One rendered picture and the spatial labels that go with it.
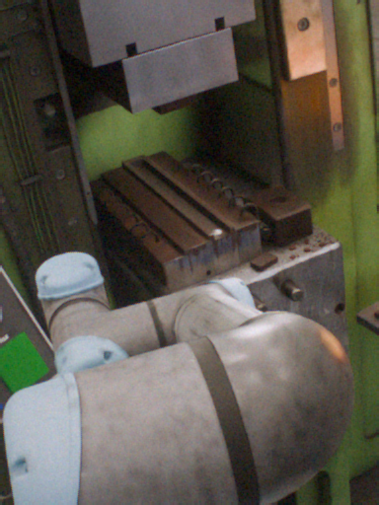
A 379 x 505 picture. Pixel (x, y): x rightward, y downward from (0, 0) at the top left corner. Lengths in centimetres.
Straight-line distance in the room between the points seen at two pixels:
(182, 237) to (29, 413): 110
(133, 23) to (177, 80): 13
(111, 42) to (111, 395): 92
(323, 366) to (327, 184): 132
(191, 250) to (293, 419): 106
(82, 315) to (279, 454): 46
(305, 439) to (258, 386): 4
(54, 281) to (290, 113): 88
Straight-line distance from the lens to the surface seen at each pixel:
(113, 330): 90
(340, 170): 185
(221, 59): 146
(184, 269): 157
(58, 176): 156
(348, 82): 181
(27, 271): 159
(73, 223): 161
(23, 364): 133
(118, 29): 137
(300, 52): 169
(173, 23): 140
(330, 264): 166
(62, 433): 50
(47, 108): 152
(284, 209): 165
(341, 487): 208
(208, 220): 164
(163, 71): 141
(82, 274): 96
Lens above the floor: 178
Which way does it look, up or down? 31 degrees down
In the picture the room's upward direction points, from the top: 10 degrees counter-clockwise
